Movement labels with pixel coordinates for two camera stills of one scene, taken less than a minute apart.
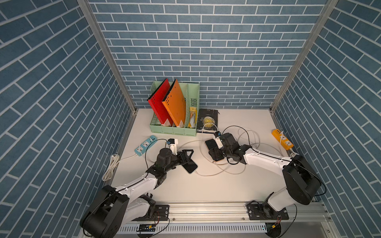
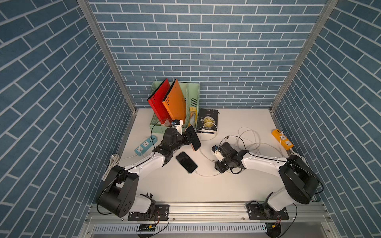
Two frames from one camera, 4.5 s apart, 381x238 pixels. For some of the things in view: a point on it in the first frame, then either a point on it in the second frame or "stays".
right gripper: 215,151 to 218,167
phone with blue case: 210,144 to 186,162
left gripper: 184,159 to 185,139
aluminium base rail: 216,220 stays
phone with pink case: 190,166 to 194,139
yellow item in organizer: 193,120 stays
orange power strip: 286,143 stays
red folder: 155,101 stays
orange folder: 175,102 stays
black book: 207,121 stays
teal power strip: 146,145 stays
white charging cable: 201,145 to 260,143
